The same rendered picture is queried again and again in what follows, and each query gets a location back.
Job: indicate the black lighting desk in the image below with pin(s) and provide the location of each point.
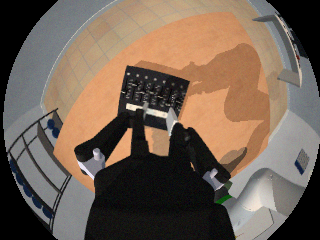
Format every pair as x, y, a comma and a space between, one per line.
170, 89

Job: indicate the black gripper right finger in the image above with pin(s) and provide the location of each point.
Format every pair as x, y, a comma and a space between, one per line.
202, 159

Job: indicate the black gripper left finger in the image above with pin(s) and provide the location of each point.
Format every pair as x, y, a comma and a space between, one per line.
92, 154

